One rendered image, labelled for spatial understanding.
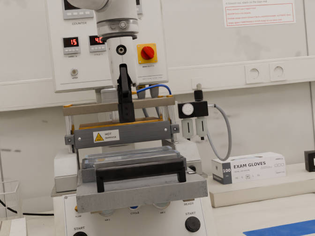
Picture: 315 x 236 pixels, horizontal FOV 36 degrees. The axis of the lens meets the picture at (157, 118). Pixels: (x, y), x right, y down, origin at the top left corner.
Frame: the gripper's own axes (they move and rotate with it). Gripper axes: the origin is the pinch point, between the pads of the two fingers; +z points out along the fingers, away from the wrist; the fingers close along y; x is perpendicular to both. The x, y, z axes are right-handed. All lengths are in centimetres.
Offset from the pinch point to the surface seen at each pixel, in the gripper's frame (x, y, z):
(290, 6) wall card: -73, 83, -32
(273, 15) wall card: -65, 83, -29
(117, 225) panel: 4.1, 2.7, 23.6
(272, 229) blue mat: -35, 18, 34
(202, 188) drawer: -10.4, -19.1, 13.3
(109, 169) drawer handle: 4.7, -19.4, 8.2
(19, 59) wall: 31, 73, -20
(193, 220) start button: -12.0, 1.6, 24.4
